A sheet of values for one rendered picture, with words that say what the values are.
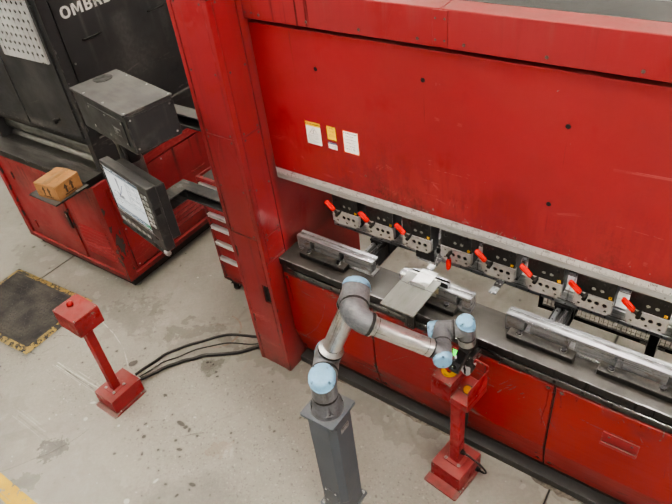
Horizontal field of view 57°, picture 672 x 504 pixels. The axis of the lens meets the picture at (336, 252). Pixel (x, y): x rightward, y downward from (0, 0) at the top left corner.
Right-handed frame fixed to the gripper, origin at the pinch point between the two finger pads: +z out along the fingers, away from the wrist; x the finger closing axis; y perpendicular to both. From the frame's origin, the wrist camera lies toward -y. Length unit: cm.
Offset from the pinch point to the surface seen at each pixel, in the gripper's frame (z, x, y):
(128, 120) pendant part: -113, 135, -39
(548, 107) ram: -113, -9, 42
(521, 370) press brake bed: 9.4, -14.9, 21.5
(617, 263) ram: -56, -41, 41
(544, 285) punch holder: -35, -16, 35
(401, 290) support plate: -14.9, 44.8, 13.8
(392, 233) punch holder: -37, 57, 26
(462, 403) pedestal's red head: 13.1, -2.2, -6.3
